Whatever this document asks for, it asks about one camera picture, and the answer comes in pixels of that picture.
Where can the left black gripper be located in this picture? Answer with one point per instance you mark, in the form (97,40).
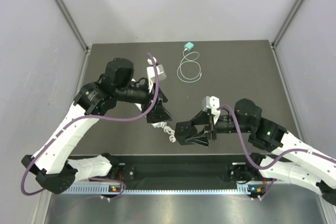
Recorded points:
(158,113)

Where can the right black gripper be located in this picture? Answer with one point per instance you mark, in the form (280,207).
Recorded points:
(204,118)

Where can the black cube adapter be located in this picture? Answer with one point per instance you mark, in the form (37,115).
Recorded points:
(183,131)

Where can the white power strip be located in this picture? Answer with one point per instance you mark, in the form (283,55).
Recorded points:
(155,125)

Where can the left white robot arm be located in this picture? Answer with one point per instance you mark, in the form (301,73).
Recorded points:
(54,170)

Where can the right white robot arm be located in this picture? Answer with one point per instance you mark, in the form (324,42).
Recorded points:
(272,152)

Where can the teal charger block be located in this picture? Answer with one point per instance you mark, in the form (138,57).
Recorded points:
(188,46)

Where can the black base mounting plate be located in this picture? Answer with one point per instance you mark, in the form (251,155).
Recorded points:
(183,171)

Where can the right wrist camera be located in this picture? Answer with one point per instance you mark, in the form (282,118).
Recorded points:
(212,104)

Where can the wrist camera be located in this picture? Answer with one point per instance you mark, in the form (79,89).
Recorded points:
(212,104)
(154,70)

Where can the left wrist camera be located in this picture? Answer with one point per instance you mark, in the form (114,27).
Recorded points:
(154,70)

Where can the grey slotted cable duct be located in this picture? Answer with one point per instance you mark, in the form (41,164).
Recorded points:
(114,189)

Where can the left aluminium frame post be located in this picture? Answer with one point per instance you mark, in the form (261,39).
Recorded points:
(71,23)

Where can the aluminium frame post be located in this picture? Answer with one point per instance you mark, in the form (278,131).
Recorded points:
(287,22)
(71,23)

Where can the right aluminium frame post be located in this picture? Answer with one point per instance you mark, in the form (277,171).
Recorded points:
(287,22)

